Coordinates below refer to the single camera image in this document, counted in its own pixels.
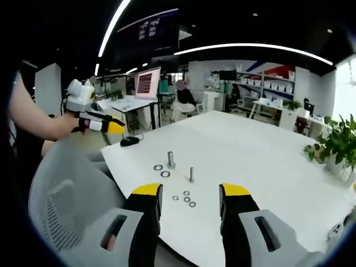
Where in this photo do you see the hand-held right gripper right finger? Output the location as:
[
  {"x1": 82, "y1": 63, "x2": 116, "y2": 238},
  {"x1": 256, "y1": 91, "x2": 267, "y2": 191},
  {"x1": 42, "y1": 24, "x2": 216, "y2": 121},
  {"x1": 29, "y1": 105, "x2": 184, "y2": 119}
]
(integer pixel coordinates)
[{"x1": 219, "y1": 182, "x2": 326, "y2": 267}]

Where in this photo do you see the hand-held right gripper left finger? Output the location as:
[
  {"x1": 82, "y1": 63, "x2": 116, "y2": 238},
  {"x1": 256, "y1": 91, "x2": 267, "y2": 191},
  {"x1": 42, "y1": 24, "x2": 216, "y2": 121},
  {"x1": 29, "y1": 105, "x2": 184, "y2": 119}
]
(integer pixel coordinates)
[{"x1": 60, "y1": 182, "x2": 164, "y2": 267}]

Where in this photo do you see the large threaded stud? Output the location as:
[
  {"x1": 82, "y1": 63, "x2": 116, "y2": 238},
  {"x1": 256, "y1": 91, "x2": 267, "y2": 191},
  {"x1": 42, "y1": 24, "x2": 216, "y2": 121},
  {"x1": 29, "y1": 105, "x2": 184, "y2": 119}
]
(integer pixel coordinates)
[{"x1": 166, "y1": 151, "x2": 177, "y2": 170}]

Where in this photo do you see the small green desk plant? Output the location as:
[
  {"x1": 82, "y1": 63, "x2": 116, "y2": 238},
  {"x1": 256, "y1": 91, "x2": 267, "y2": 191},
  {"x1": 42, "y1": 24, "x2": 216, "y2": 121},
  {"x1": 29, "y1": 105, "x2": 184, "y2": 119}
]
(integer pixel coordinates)
[
  {"x1": 283, "y1": 99, "x2": 302, "y2": 111},
  {"x1": 107, "y1": 89, "x2": 123, "y2": 101}
]

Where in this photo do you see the white office desk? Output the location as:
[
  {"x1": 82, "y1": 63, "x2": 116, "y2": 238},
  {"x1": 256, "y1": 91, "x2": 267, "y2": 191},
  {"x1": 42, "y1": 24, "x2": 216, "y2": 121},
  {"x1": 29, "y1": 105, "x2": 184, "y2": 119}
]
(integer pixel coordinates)
[{"x1": 96, "y1": 95, "x2": 160, "y2": 131}]

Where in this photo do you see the black computer mouse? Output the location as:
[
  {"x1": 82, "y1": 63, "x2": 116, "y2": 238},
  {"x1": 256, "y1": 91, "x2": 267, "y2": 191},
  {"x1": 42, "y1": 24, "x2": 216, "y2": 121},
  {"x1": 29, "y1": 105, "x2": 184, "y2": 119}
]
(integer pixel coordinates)
[{"x1": 120, "y1": 136, "x2": 140, "y2": 147}]

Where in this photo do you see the computer monitor with pink screen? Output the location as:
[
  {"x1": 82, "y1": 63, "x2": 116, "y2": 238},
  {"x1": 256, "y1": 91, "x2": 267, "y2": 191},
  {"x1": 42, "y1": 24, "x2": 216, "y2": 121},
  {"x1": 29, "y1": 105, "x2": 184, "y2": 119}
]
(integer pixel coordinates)
[{"x1": 134, "y1": 66, "x2": 162, "y2": 101}]

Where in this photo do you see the curved ceiling light strip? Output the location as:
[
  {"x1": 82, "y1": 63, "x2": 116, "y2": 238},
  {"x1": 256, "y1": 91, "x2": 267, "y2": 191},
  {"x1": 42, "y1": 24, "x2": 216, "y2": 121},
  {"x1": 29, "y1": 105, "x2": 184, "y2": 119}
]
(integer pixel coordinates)
[
  {"x1": 173, "y1": 42, "x2": 334, "y2": 67},
  {"x1": 97, "y1": 0, "x2": 132, "y2": 58}
]

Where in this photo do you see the person's dark shirt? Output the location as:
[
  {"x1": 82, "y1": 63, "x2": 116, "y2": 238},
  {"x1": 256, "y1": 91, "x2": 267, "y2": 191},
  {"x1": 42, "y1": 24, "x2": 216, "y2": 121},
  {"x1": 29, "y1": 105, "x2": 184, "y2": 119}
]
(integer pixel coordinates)
[{"x1": 7, "y1": 130, "x2": 47, "y2": 195}]

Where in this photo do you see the grey mesh office chair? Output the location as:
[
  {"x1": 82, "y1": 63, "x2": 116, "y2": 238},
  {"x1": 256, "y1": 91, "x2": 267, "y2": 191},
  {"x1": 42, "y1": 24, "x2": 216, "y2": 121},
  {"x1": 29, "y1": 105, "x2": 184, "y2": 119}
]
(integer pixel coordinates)
[{"x1": 27, "y1": 136, "x2": 133, "y2": 267}]

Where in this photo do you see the white side table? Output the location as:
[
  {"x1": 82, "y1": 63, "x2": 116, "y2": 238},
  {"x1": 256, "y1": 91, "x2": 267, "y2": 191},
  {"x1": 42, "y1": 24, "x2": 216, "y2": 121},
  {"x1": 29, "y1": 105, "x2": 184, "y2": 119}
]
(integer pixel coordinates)
[{"x1": 250, "y1": 97, "x2": 283, "y2": 121}]

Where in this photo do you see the green potted plant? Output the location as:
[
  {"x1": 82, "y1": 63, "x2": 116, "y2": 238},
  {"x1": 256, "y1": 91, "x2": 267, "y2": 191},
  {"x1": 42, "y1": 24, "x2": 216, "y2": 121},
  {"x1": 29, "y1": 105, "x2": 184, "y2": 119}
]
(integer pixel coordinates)
[{"x1": 303, "y1": 113, "x2": 356, "y2": 185}]

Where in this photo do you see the shelving with white bins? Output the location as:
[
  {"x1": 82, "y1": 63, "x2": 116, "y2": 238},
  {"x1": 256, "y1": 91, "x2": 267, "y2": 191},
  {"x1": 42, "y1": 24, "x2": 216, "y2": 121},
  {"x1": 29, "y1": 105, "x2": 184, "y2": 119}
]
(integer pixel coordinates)
[{"x1": 235, "y1": 68, "x2": 296, "y2": 101}]

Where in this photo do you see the black monitor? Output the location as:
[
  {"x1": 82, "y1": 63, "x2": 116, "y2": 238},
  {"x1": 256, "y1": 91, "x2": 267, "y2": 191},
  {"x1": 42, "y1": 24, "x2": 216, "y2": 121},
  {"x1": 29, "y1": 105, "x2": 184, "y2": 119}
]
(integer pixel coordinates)
[{"x1": 219, "y1": 70, "x2": 238, "y2": 82}]

